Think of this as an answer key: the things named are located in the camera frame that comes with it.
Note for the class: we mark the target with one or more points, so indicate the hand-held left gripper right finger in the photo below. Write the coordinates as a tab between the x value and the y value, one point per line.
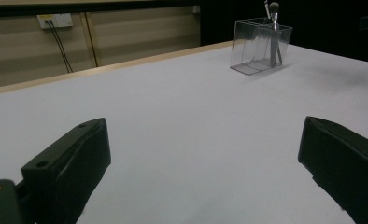
344	168

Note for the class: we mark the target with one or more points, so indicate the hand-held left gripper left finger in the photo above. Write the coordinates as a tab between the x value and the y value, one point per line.
67	168

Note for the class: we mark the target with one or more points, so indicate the clear acrylic organizer box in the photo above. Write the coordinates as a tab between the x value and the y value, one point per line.
247	46

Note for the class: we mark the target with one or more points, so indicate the black marker pen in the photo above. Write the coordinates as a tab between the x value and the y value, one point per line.
274	18

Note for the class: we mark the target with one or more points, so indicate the thin black pen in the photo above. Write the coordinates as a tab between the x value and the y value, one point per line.
267	11

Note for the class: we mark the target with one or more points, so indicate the black curtain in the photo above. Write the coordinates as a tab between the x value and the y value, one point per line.
328	31

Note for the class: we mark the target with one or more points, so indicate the black horizontal bar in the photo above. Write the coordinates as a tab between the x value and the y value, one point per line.
79	8

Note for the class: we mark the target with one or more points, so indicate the wooden vertical wall trim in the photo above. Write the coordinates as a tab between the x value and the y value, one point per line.
88	40

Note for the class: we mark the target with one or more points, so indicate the white wall socket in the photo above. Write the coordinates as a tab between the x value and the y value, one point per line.
62	20

